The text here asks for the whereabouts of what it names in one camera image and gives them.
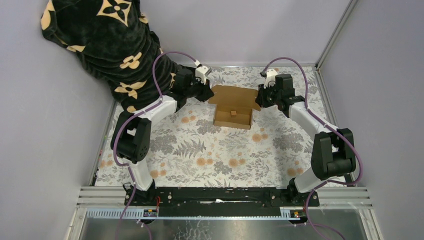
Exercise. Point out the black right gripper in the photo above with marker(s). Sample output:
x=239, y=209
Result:
x=261, y=92

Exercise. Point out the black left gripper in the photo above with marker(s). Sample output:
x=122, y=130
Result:
x=205, y=92

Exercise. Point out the brown cardboard box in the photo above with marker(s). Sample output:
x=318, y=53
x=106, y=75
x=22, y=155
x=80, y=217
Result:
x=234, y=106

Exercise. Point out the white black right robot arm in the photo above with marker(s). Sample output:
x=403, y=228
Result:
x=332, y=155

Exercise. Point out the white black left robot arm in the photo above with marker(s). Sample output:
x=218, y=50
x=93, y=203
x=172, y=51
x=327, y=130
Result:
x=132, y=134

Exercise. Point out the black floral plush blanket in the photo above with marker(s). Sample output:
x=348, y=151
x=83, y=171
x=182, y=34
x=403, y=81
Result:
x=114, y=43

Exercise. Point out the aluminium frame post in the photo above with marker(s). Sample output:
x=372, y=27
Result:
x=338, y=29

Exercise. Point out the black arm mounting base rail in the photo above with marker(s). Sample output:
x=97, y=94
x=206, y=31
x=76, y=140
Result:
x=219, y=200

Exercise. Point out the white slotted cable duct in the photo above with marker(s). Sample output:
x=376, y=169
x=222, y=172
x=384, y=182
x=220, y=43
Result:
x=152, y=214

